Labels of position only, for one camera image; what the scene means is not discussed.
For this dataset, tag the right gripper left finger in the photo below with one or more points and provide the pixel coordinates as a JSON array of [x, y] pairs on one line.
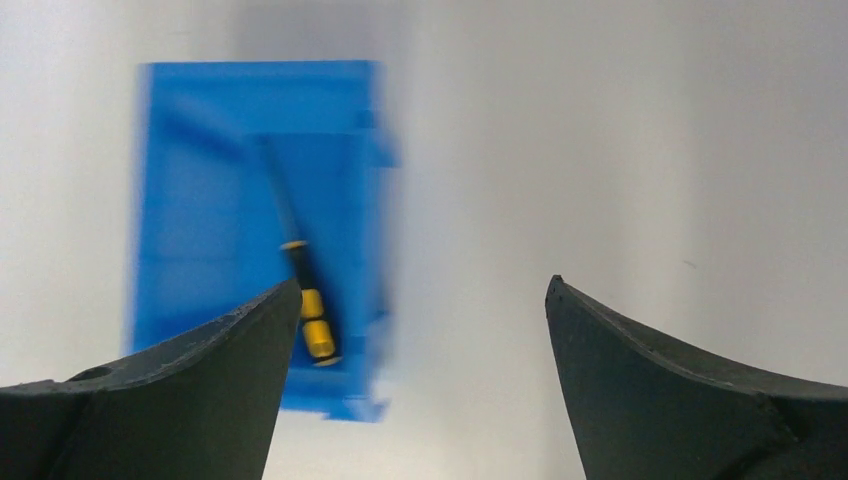
[[201, 405]]

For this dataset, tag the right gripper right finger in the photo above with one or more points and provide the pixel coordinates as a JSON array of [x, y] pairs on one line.
[[645, 405]]

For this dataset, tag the yellow black screwdriver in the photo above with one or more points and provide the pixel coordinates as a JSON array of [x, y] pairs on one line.
[[317, 327]]

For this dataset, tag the blue plastic bin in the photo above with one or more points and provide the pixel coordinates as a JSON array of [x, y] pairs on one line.
[[238, 159]]

